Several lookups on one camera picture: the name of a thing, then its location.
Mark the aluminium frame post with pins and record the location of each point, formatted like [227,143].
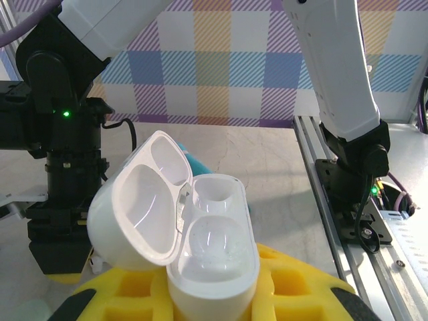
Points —
[4,13]

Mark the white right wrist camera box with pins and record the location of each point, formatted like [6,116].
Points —
[16,204]

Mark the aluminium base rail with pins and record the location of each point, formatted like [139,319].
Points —
[374,274]

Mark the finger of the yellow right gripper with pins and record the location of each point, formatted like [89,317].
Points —
[60,257]

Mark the turquoise plastic tube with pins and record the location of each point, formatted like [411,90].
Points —
[199,165]

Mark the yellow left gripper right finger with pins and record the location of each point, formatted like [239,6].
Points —
[294,294]

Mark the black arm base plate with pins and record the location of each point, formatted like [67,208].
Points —
[337,214]

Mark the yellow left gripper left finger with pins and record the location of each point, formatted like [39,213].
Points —
[133,294]

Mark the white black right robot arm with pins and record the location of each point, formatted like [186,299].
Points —
[334,67]

